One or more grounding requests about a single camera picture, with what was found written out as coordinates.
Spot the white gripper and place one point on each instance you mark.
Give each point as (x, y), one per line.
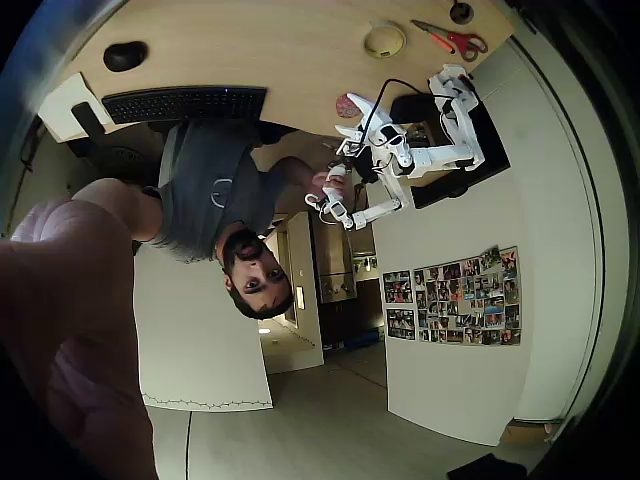
(365, 121)

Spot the yellow-cored tape roll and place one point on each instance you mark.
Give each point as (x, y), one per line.
(382, 53)

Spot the white leader arm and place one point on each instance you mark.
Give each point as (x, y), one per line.
(380, 210)

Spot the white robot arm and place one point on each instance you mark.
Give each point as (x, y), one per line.
(440, 155)

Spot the person's right forearm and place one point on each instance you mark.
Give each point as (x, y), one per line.
(292, 172)

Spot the person's left forearm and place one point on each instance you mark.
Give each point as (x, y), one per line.
(75, 210)

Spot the pink round object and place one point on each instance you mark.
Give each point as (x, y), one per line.
(342, 107)

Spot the person's right hand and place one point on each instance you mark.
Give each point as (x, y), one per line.
(334, 184)

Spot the person's left hand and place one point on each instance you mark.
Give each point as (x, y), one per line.
(75, 350)

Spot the black mat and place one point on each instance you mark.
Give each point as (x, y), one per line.
(492, 150)

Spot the person in grey t-shirt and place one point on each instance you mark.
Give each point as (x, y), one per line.
(210, 170)

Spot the black keyboard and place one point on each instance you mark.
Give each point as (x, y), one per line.
(185, 104)

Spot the small photo collage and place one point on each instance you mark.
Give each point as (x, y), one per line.
(401, 324)
(397, 287)

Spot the large photo collage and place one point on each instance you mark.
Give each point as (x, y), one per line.
(467, 300)

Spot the black office chair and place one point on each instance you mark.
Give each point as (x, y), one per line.
(120, 157)

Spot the black computer mouse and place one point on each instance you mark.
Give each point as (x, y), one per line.
(125, 55)

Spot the black phone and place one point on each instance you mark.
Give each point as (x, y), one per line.
(89, 120)

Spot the white paper pad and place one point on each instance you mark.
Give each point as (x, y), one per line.
(60, 105)

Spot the cardboard box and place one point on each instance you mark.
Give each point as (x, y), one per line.
(525, 432)

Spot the white gripper camera mount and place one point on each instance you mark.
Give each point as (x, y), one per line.
(350, 148)

